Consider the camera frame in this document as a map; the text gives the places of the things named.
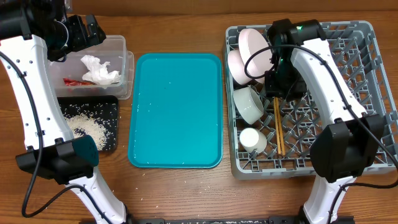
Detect pile of rice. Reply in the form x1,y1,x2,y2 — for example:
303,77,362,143
66,113,107,151

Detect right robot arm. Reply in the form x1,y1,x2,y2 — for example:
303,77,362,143
265,19,384,223

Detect grey shallow bowl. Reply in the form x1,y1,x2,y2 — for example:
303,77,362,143
233,87,264,124

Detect white paper cup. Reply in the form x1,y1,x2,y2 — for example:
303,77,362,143
239,128,267,153

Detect clear plastic bin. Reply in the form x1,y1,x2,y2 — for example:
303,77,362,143
49,35,134,100

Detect large white plate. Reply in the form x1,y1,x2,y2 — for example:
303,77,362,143
238,28,273,77

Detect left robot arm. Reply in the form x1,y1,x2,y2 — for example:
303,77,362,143
1,1,134,223

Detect teal serving tray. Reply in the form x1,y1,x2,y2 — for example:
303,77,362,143
127,53,223,169

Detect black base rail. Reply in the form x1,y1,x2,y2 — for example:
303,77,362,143
133,216,355,224

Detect red snack wrapper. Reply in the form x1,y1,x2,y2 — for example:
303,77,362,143
63,78,94,86

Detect grey dishwasher rack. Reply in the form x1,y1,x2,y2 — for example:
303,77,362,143
224,21,397,180

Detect wooden chopstick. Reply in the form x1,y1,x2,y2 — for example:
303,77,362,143
274,97,285,157
274,97,282,155

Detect white tissue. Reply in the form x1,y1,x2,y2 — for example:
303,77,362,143
80,55,121,85

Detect white bowl with rice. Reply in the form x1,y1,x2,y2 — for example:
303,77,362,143
228,50,251,85

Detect black plastic tray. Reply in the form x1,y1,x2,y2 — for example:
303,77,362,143
58,95,119,152

